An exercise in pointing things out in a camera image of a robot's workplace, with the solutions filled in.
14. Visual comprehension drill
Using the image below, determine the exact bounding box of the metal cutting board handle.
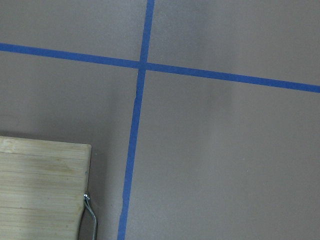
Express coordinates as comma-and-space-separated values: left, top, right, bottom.
83, 193, 98, 240

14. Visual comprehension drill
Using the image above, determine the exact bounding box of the bamboo cutting board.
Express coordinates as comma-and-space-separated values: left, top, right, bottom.
0, 136, 92, 240

